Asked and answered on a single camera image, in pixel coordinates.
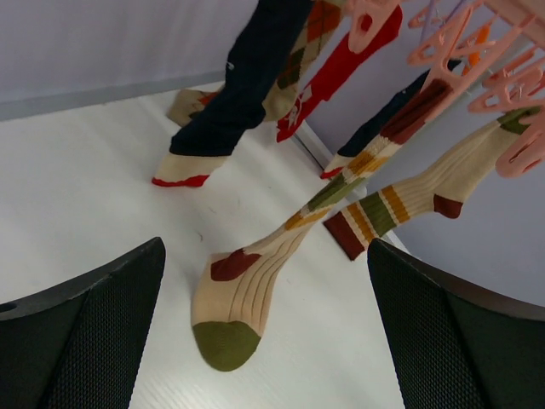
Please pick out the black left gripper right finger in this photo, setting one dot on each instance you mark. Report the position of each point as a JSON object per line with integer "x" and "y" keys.
{"x": 455, "y": 344}

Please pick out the pink round clip hanger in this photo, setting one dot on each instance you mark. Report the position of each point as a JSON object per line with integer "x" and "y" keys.
{"x": 506, "y": 67}

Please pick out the navy sock red toe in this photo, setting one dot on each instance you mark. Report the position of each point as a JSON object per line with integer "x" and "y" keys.
{"x": 374, "y": 128}

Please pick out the beige orange argyle sock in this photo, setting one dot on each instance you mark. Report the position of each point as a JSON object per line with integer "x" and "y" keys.
{"x": 323, "y": 20}

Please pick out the navy sock beige toe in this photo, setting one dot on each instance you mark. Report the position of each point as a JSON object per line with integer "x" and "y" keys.
{"x": 253, "y": 64}

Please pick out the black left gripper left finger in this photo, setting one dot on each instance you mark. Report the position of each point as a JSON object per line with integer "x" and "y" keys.
{"x": 79, "y": 344}

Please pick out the beige striped ribbed sock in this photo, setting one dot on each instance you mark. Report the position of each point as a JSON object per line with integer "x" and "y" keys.
{"x": 442, "y": 188}

